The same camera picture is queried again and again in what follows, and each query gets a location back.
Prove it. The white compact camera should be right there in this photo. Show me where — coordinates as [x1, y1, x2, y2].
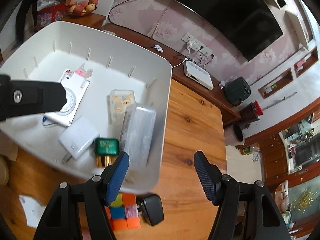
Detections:
[44, 69, 90, 127]

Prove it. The white power adapter charger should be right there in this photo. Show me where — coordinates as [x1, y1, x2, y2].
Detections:
[59, 116, 100, 163]

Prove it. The green and gold bottle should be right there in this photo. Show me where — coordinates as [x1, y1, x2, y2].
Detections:
[93, 138, 120, 168]

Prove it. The clear sticker decorated box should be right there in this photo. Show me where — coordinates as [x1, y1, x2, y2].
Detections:
[109, 89, 136, 125]

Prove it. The clear plastic floss box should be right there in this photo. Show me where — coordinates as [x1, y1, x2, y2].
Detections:
[120, 103, 156, 170]

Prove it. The white fan-shaped device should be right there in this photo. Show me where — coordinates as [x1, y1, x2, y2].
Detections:
[19, 195, 46, 228]

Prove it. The multicolour puzzle cube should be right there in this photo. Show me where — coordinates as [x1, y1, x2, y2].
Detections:
[105, 192, 141, 231]

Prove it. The red patterned tissue box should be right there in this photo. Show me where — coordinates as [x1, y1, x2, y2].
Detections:
[37, 3, 68, 28]

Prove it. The bowl of fruit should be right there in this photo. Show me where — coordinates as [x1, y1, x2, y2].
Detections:
[67, 0, 99, 17]

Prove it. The dark green radio speaker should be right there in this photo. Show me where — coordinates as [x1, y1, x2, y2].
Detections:
[223, 77, 251, 106]

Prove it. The white router box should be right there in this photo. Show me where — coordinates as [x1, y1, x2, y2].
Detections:
[183, 61, 214, 90]

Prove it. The black flat television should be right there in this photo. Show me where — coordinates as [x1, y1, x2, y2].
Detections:
[175, 0, 283, 61]

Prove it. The black wall charger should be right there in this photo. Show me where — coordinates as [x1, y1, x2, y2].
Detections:
[136, 193, 164, 226]

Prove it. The white wall power outlet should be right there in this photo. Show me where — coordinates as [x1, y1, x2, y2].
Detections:
[182, 33, 213, 56]

